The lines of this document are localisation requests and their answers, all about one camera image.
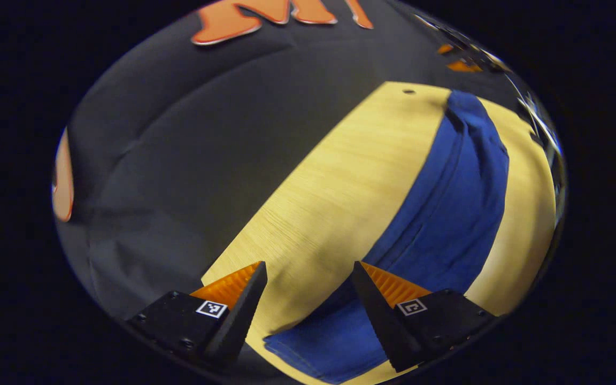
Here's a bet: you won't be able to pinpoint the black backdrop cloth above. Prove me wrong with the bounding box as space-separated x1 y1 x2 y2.
52 0 506 321

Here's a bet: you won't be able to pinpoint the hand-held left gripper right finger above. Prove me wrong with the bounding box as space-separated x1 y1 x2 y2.
352 261 498 373

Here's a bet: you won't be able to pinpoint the blue denim jeans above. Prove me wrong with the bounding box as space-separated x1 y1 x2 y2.
263 90 510 384

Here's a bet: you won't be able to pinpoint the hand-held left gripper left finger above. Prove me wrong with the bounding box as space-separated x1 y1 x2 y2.
126 261 268 372

